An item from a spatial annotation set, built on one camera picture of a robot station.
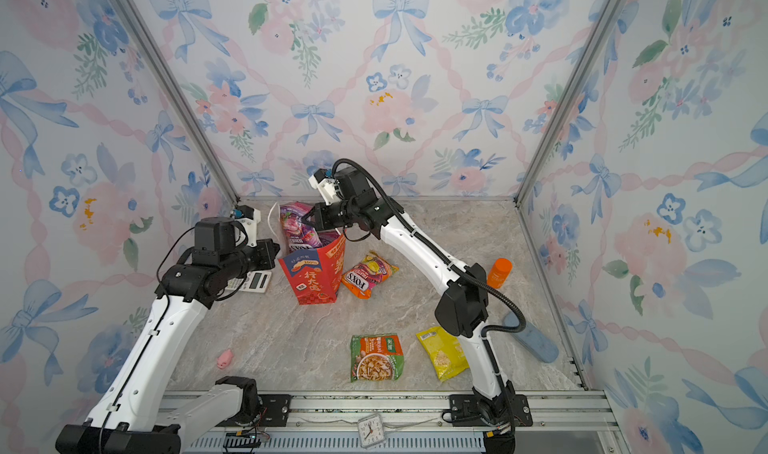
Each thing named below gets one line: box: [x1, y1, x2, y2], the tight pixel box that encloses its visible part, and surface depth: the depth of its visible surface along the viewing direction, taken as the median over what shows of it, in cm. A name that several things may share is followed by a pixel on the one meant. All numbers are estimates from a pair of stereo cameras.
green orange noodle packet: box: [350, 333, 405, 383], surface depth 83 cm
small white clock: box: [358, 413, 386, 449], surface depth 71 cm
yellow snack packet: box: [416, 326, 470, 382], surface depth 83 cm
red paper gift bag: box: [278, 235, 347, 305], surface depth 82 cm
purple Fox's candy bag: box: [280, 201, 323, 251], surface depth 78 cm
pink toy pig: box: [216, 349, 234, 369], surface depth 82 cm
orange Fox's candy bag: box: [341, 251, 400, 299], surface depth 97 cm
